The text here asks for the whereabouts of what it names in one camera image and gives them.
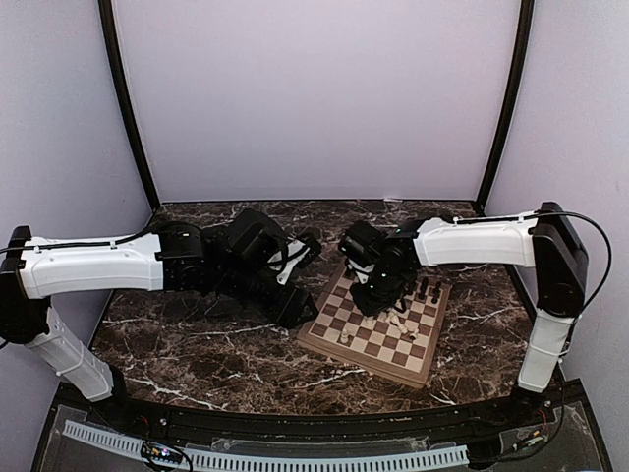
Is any black frame post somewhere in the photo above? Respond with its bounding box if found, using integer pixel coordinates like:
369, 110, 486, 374
97, 0, 161, 212
475, 0, 535, 212

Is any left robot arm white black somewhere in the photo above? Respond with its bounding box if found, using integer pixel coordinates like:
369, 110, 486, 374
1, 208, 321, 429

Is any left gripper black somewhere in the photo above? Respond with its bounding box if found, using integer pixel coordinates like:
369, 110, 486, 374
215, 262, 320, 329

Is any wooden chessboard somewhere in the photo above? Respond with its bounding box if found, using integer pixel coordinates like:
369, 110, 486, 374
297, 265, 451, 388

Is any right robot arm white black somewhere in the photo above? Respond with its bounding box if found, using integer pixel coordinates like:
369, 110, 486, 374
338, 202, 610, 427

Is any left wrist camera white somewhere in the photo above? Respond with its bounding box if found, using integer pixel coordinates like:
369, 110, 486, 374
274, 240, 309, 285

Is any black right frame post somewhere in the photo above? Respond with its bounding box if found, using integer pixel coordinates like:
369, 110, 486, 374
475, 0, 535, 212

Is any white slotted cable duct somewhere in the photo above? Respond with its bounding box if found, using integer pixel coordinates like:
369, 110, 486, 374
62, 420, 469, 471

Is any black left frame post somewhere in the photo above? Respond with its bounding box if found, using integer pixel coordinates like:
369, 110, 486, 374
97, 0, 161, 212

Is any black front rail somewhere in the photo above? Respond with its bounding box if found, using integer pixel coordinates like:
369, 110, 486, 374
58, 383, 581, 448

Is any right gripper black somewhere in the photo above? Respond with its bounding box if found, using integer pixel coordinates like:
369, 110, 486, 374
350, 264, 408, 316

